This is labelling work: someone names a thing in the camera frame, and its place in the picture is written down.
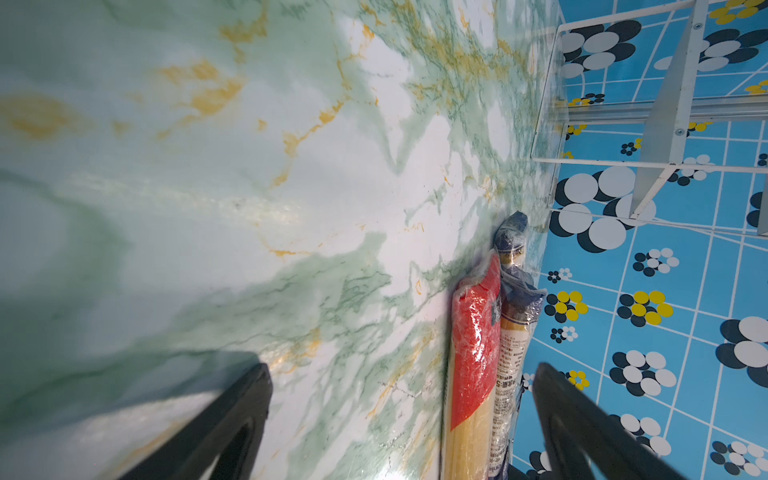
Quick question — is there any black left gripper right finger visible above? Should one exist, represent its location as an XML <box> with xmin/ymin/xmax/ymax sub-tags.
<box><xmin>533</xmin><ymin>362</ymin><xmax>682</xmax><ymax>480</ymax></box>

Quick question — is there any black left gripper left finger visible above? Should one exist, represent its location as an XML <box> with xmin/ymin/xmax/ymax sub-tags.
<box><xmin>122</xmin><ymin>363</ymin><xmax>273</xmax><ymax>479</ymax></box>

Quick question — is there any red spaghetti bag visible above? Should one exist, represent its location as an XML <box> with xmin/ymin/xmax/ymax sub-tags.
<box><xmin>440</xmin><ymin>249</ymin><xmax>501</xmax><ymax>479</ymax></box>

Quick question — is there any white two-tier shelf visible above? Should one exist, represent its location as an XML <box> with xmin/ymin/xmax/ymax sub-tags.
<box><xmin>533</xmin><ymin>1</ymin><xmax>767</xmax><ymax>230</ymax></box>

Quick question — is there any dark blue clear spaghetti bag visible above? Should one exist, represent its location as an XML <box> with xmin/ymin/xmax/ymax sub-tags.
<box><xmin>487</xmin><ymin>211</ymin><xmax>546</xmax><ymax>479</ymax></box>

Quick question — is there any right aluminium corner post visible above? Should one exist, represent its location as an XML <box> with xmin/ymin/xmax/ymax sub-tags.
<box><xmin>568</xmin><ymin>94</ymin><xmax>767</xmax><ymax>126</ymax></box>

